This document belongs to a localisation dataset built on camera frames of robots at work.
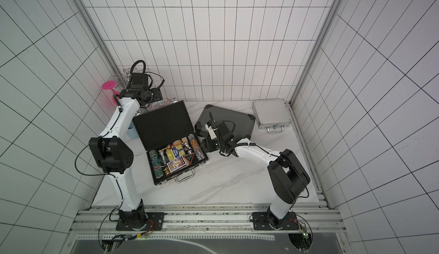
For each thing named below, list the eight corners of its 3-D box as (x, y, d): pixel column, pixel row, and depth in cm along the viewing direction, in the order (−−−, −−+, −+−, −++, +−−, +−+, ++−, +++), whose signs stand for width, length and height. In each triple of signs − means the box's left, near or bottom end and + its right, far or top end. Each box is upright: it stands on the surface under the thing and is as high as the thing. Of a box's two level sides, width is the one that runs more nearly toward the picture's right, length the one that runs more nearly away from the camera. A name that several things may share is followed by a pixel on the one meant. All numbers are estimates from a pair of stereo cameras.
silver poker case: (256, 133, 107) (258, 126, 101) (252, 105, 122) (253, 98, 117) (290, 133, 107) (294, 127, 101) (281, 106, 122) (284, 98, 117)
